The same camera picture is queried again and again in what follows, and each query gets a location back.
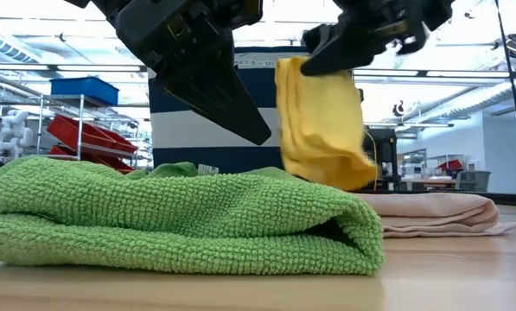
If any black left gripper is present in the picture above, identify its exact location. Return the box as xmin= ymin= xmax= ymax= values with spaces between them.
xmin=62 ymin=0 xmax=273 ymax=147

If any black metal table frame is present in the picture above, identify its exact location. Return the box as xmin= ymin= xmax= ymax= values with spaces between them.
xmin=468 ymin=192 xmax=516 ymax=208

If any grey chair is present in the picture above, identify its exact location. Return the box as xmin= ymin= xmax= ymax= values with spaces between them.
xmin=455 ymin=169 xmax=493 ymax=194

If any small red bin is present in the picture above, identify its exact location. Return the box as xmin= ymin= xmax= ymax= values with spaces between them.
xmin=437 ymin=158 xmax=464 ymax=172

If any red plastic bin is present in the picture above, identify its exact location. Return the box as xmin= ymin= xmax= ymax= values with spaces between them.
xmin=49 ymin=144 xmax=137 ymax=175
xmin=46 ymin=114 xmax=139 ymax=155

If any beige towel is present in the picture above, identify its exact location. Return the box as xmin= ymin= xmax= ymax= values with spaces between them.
xmin=355 ymin=192 xmax=516 ymax=239

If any yellow hanging cable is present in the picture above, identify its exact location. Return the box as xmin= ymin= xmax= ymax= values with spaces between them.
xmin=363 ymin=129 xmax=379 ymax=191

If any black machine cabinet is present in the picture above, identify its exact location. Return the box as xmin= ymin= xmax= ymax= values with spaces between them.
xmin=363 ymin=127 xmax=401 ymax=191

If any metal shelf rack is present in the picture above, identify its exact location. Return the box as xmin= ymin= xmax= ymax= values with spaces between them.
xmin=35 ymin=92 xmax=143 ymax=173

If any green towel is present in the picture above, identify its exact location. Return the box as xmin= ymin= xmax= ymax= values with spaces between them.
xmin=0 ymin=155 xmax=386 ymax=276

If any thin black pole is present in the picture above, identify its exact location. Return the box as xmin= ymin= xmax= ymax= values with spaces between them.
xmin=494 ymin=0 xmax=516 ymax=183

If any long light desk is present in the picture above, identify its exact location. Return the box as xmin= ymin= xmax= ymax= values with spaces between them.
xmin=399 ymin=175 xmax=458 ymax=192

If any navy white striped fabric basket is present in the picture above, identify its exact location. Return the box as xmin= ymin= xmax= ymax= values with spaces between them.
xmin=147 ymin=46 xmax=365 ymax=176

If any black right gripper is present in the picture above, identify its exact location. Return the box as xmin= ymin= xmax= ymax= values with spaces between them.
xmin=300 ymin=0 xmax=455 ymax=77

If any yellow towel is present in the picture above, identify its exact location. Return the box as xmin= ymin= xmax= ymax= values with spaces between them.
xmin=274 ymin=55 xmax=379 ymax=192

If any blue plastic bin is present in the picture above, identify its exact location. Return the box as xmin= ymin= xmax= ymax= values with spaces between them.
xmin=49 ymin=76 xmax=120 ymax=106

